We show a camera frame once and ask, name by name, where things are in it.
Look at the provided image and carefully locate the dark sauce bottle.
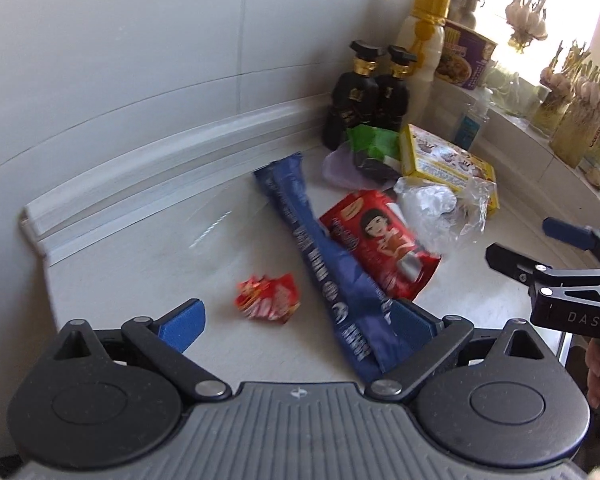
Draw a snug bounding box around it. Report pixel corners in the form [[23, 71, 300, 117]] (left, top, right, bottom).
[[374, 44, 417, 134], [321, 39, 385, 151]]

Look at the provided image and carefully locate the yellow cardboard box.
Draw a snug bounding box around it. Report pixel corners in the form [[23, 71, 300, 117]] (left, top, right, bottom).
[[398, 122, 501, 219]]

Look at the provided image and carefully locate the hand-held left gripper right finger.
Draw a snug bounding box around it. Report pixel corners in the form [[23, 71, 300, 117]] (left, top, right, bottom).
[[366, 297, 542, 402]]

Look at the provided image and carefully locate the crumpled red wrapper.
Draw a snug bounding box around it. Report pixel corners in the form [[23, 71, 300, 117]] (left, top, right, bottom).
[[234, 272, 302, 327]]

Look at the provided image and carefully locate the long dark blue snack packet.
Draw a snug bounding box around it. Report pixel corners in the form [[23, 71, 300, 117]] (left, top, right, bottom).
[[252, 152, 422, 387]]

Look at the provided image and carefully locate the clear container of greens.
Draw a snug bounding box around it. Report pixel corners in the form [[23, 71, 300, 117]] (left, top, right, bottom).
[[484, 59, 537, 117]]

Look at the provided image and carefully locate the hanging garlic bunch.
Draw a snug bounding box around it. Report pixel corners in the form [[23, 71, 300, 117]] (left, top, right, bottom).
[[504, 0, 551, 54]]

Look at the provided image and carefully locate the white bottle with yellow cap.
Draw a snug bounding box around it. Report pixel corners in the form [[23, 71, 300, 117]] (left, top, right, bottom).
[[394, 0, 454, 127]]

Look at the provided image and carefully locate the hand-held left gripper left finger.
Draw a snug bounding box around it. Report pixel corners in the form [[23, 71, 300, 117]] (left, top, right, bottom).
[[55, 297, 231, 402]]

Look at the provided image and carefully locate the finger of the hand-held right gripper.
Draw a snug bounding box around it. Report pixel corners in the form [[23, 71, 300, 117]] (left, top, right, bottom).
[[484, 242, 557, 302], [541, 216, 600, 269]]

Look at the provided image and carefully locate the sprouting garlic in jars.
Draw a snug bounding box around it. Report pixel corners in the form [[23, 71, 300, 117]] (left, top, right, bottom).
[[532, 39, 600, 169]]

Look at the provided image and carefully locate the pale purple plastic bag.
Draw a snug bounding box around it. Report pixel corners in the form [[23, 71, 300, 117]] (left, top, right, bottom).
[[321, 142, 407, 194]]

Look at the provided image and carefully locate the red packet with girl print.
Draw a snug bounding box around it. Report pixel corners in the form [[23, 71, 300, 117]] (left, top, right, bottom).
[[318, 188, 443, 302]]

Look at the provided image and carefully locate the white backsplash strip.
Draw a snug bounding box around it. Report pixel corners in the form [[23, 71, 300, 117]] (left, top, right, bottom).
[[19, 94, 342, 269]]

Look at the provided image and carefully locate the clear hand sanitizer bottle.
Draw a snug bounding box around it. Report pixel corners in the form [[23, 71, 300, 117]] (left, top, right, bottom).
[[452, 85, 496, 151]]

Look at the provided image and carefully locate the small crumpled clear plastic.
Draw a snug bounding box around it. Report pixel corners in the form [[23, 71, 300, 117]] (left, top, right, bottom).
[[393, 176, 497, 257]]

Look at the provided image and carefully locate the purple instant noodle cup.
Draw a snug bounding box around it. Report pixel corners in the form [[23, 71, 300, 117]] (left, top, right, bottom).
[[432, 18, 499, 92]]

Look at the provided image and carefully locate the stainless steel pot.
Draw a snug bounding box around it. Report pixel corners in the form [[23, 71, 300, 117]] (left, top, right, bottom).
[[449, 0, 486, 31]]

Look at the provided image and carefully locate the green snack packet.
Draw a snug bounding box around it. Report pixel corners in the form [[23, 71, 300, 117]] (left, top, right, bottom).
[[344, 124, 404, 164]]

